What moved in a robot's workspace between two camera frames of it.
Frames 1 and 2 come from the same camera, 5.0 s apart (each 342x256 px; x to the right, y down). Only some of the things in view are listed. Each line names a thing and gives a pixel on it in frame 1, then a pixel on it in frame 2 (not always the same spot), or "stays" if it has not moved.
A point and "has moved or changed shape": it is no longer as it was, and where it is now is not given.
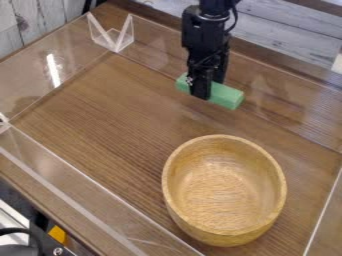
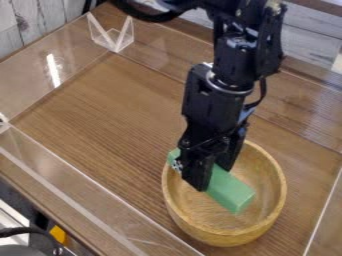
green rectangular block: (223, 94) has moved or changed shape
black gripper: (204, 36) → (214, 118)
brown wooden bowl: (224, 189) stays
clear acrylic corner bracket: (113, 39) stays
